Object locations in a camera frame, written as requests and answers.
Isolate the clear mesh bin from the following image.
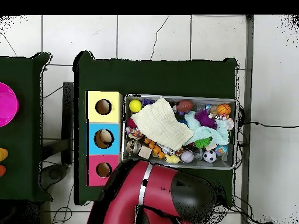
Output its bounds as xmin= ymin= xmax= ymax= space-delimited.
xmin=121 ymin=93 xmax=239 ymax=170

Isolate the cream yellow cloth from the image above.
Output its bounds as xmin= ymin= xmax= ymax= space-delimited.
xmin=131 ymin=97 xmax=194 ymax=152

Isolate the yellow ball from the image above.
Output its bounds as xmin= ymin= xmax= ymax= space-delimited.
xmin=128 ymin=99 xmax=143 ymax=113

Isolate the small wooden block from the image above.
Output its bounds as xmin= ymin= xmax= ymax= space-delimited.
xmin=138 ymin=146 xmax=153 ymax=159

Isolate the brown toy football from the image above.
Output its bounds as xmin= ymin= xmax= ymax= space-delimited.
xmin=176 ymin=100 xmax=194 ymax=113

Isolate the white ball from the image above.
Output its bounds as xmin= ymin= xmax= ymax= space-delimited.
xmin=180 ymin=150 xmax=195 ymax=164

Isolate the green spiky ball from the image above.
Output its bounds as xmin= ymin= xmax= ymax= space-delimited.
xmin=193 ymin=137 xmax=212 ymax=149

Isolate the purple spiky toy with eyes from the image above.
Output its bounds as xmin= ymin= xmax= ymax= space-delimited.
xmin=194 ymin=109 xmax=218 ymax=130

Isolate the mint green cloth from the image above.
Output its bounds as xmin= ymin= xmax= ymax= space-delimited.
xmin=184 ymin=110 xmax=230 ymax=146

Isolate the small soccer ball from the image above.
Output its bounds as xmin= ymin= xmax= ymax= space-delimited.
xmin=203 ymin=149 xmax=218 ymax=164

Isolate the orange toy basketball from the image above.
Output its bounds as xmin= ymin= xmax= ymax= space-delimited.
xmin=217 ymin=103 xmax=232 ymax=116

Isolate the dark green side table cloth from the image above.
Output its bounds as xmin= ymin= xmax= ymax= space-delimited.
xmin=0 ymin=52 xmax=53 ymax=203

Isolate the magenta plate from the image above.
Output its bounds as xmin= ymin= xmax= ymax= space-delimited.
xmin=0 ymin=82 xmax=19 ymax=128

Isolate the black cable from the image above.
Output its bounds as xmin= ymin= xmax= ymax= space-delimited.
xmin=238 ymin=121 xmax=299 ymax=129

